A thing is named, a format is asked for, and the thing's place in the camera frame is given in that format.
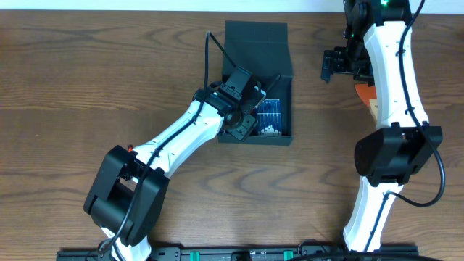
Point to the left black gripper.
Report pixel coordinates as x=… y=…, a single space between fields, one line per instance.
x=256 y=100

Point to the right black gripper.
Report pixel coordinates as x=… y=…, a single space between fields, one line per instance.
x=334 y=62

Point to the blue precision screwdriver set case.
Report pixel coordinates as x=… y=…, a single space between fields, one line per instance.
x=269 y=118

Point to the small claw hammer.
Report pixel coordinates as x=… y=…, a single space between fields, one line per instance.
x=272 y=84

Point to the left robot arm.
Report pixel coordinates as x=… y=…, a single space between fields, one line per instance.
x=127 y=194

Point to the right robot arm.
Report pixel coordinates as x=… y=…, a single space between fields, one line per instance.
x=378 y=52

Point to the dark green open box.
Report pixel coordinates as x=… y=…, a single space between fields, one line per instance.
x=262 y=48

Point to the orange scraper wooden handle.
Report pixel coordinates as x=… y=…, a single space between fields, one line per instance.
x=367 y=94

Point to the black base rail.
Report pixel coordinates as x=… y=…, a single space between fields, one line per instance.
x=178 y=254

